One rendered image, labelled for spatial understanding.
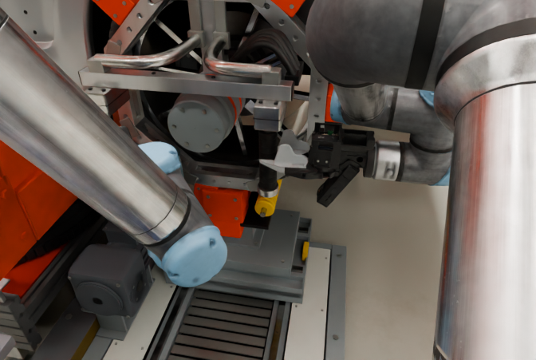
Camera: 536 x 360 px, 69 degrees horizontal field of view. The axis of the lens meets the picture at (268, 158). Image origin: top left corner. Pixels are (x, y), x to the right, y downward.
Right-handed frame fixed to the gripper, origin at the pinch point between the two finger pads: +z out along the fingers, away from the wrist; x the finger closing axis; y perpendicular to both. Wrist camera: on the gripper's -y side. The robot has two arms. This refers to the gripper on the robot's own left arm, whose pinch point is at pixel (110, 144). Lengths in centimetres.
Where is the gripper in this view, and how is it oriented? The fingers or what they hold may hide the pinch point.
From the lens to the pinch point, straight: 89.1
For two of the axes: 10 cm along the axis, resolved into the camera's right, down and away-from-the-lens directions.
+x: 8.2, -3.1, 4.7
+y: 0.0, 8.4, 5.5
